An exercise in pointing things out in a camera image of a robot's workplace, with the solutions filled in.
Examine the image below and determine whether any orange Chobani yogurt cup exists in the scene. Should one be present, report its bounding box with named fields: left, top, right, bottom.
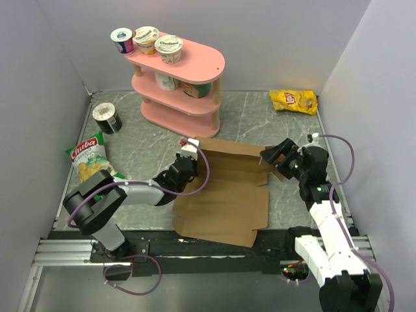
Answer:
left=133, top=26, right=160, bottom=55

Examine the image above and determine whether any green can on middle shelf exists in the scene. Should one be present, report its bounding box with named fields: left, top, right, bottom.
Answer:
left=183, top=82, right=212, bottom=99

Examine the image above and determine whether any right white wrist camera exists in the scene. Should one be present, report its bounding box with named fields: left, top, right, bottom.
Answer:
left=307, top=133, right=320, bottom=146

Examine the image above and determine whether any green Chuba chips bag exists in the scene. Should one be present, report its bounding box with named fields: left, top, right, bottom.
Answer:
left=66, top=131, right=125, bottom=183

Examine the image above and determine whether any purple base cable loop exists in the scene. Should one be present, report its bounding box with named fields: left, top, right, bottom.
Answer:
left=103, top=253, right=163, bottom=296

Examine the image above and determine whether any white cup on middle shelf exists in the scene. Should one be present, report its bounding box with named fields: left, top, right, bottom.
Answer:
left=155, top=72, right=181, bottom=91

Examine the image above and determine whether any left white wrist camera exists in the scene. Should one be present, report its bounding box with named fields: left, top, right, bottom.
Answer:
left=179, top=138, right=200, bottom=160

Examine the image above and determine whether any white Chobani yogurt cup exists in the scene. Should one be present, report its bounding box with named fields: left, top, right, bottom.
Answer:
left=155, top=35, right=183, bottom=64

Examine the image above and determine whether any yellow Lays chips bag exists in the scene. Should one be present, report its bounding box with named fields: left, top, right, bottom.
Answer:
left=269, top=90, right=318, bottom=115

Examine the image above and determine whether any pink three-tier shelf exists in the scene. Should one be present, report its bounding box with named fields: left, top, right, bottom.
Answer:
left=125, top=39, right=226, bottom=138

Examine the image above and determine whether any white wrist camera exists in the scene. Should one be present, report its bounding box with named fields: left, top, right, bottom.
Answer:
left=179, top=138, right=200, bottom=160
left=307, top=133, right=320, bottom=146

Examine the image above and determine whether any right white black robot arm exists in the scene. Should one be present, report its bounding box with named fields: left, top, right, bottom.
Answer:
left=260, top=133, right=383, bottom=311

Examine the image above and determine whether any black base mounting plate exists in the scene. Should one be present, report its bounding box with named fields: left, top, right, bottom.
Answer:
left=89, top=226, right=321, bottom=278

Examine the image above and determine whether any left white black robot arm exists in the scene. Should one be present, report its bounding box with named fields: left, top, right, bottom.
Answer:
left=62, top=153, right=198, bottom=261

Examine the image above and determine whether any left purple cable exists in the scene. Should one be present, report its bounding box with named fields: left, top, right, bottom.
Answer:
left=66, top=148, right=211, bottom=228

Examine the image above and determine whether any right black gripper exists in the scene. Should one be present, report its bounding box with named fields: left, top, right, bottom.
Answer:
left=260, top=138, right=309, bottom=182

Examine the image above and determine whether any black can with white lid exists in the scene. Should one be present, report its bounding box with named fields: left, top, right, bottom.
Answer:
left=92, top=103, right=122, bottom=135

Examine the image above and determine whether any aluminium frame rail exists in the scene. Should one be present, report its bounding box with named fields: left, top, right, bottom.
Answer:
left=18, top=239, right=108, bottom=312

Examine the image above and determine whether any brown cardboard box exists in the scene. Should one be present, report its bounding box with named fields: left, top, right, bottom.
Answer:
left=172, top=138, right=284, bottom=247

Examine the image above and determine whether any blue white yogurt cup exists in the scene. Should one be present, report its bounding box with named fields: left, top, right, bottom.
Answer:
left=110, top=27, right=134, bottom=55

